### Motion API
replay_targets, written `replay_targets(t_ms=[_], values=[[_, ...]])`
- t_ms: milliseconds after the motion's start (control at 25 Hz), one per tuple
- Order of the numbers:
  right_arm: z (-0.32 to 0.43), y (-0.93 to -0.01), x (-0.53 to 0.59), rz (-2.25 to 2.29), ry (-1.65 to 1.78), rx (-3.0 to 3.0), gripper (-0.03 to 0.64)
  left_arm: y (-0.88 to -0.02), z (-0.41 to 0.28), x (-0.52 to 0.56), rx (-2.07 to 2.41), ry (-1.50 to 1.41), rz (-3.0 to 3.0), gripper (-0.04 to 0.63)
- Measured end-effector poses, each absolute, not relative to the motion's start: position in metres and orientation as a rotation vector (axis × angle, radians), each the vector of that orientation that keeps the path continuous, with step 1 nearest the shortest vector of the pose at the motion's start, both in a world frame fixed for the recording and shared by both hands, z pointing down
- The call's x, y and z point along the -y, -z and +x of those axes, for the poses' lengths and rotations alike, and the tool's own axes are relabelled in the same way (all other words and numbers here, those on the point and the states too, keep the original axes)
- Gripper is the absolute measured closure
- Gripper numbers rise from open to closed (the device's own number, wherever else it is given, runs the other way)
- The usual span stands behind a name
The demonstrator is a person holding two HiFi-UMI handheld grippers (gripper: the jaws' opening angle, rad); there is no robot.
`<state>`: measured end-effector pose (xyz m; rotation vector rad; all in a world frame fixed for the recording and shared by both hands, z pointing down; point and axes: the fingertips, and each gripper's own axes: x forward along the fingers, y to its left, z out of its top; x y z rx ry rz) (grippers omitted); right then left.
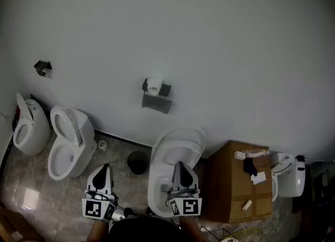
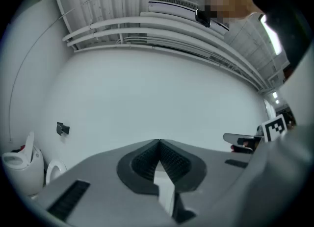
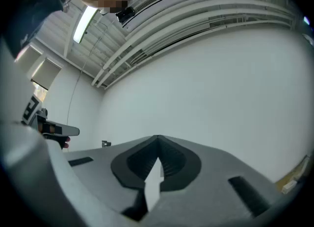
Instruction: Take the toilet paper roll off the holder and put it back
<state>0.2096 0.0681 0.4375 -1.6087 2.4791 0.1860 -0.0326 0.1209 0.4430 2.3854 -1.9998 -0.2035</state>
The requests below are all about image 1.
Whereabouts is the white boxy toilet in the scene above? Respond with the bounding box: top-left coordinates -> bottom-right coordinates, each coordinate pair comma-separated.
270,153 -> 306,202

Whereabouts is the white paper sheet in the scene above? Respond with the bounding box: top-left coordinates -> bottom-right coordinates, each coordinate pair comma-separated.
250,171 -> 267,186

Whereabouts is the white plastic handle part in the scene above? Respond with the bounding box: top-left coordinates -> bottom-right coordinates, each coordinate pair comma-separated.
233,148 -> 270,160

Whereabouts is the dark cloth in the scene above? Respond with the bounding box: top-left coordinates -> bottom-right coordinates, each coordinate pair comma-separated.
243,157 -> 259,177

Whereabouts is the person's left forearm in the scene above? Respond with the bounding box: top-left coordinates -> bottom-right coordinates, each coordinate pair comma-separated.
87,220 -> 109,242

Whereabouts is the person's dark shirt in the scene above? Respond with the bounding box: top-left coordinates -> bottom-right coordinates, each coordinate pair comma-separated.
107,216 -> 189,242

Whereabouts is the white toilet paper roll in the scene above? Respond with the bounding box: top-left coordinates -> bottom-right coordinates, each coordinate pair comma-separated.
147,77 -> 164,97

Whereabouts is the dark equipment pile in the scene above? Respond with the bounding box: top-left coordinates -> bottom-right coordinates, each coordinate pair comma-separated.
306,157 -> 335,236

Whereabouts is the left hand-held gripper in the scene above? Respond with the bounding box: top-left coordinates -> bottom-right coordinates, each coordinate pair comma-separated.
81,164 -> 119,223

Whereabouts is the white rounded toilet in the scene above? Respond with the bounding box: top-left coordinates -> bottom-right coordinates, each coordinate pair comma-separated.
13,93 -> 51,156

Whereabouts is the person's right forearm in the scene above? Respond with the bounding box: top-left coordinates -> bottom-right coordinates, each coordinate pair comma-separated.
180,214 -> 207,242

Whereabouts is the small black wall bracket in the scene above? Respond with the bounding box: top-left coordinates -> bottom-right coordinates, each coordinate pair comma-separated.
33,60 -> 53,77

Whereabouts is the brown cardboard box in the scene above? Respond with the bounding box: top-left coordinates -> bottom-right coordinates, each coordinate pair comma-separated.
203,140 -> 273,223

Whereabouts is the black round waste bin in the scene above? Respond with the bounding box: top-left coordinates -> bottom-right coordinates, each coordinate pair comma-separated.
127,151 -> 150,176

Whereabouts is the wire fan guard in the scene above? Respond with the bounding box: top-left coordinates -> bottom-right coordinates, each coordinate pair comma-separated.
218,227 -> 264,242

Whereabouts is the black wall paper holder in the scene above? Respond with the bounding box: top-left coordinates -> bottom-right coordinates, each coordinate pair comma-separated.
142,78 -> 173,115

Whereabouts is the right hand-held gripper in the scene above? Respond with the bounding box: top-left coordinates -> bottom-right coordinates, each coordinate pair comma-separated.
167,161 -> 203,217

